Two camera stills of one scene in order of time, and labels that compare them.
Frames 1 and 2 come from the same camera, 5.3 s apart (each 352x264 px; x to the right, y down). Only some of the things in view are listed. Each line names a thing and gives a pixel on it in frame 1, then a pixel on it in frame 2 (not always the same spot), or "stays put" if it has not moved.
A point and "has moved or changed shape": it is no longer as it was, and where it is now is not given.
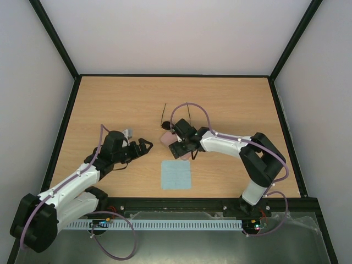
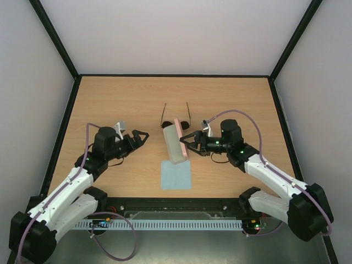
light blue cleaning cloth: [176, 175] stays put
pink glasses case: [169, 137] has moved or changed shape
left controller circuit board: [100, 223] stays put
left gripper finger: [142, 146] -> [136, 133]
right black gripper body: [176, 149] -> [200, 142]
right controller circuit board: [251, 226] stays put
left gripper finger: [143, 150] -> [138, 142]
